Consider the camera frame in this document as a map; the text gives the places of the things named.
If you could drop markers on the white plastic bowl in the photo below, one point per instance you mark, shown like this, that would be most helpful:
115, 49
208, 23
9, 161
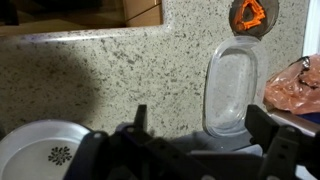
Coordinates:
36, 150

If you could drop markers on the orange plastic piece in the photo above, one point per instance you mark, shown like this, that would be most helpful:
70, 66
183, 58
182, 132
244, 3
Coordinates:
258, 11

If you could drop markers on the clear plastic container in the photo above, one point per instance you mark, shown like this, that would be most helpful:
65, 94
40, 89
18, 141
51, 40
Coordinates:
231, 86

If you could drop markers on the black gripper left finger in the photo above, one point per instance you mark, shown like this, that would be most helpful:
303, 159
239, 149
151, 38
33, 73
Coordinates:
133, 153

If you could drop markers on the white stovetop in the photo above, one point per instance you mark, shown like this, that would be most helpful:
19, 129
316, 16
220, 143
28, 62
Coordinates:
312, 26

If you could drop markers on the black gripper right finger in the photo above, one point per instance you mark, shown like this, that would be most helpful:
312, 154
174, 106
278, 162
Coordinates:
286, 150

